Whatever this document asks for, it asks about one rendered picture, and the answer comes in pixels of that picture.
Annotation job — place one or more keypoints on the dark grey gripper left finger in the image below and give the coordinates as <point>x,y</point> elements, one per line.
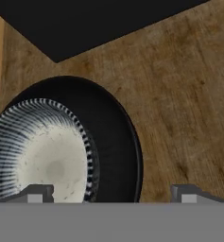
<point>37,193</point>

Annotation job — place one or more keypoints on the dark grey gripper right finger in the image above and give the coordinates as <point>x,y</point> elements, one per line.
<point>189,193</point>

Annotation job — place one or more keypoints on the white black-striped bowl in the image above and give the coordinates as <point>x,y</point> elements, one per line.
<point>47,157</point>

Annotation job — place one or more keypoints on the black bowl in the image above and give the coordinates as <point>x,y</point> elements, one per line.
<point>116,135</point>

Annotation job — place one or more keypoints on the black hob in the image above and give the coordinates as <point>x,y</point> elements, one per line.
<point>85,22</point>

